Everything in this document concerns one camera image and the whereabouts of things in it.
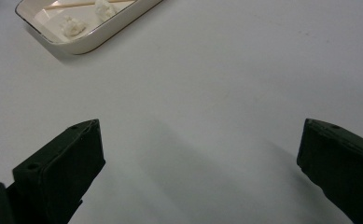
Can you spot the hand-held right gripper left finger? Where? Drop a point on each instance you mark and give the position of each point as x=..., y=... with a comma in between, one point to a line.
x=61, y=174

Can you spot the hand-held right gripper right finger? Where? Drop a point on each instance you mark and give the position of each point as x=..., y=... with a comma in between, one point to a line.
x=344, y=168

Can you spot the white paper ball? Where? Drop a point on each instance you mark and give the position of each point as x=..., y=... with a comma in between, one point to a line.
x=72, y=27
x=105, y=10

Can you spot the white rectangular tray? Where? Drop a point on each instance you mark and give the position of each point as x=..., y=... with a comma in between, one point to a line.
x=107, y=32

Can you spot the thin wooden stick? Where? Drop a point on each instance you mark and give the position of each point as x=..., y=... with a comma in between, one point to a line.
x=73, y=4

